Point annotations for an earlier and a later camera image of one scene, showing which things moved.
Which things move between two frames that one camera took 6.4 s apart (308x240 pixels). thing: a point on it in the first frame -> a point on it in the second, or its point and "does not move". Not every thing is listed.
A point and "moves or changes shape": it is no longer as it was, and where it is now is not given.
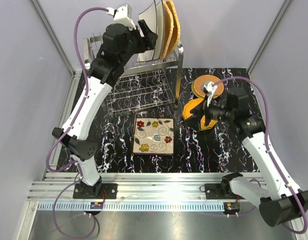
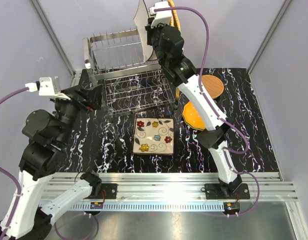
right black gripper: x=198 y=111 -> x=150 y=30
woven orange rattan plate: x=200 y=80 does not move
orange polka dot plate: x=187 y=113 does not move
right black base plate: x=214 y=191 does not move
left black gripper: x=145 y=43 -> x=94 y=101
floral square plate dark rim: x=153 y=151 does not move
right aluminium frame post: x=284 y=6 does not move
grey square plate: x=148 y=16 moves or changes shape
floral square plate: x=153 y=136 does not move
